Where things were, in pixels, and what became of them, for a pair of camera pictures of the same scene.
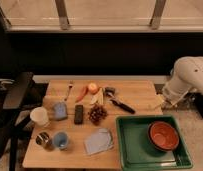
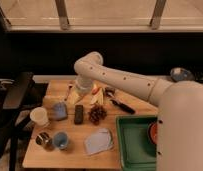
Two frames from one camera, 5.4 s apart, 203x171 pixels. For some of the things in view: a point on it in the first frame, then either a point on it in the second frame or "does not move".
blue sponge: [60, 110] does not move
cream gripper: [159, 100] → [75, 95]
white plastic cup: [39, 115] does not move
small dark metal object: [110, 90] does not move
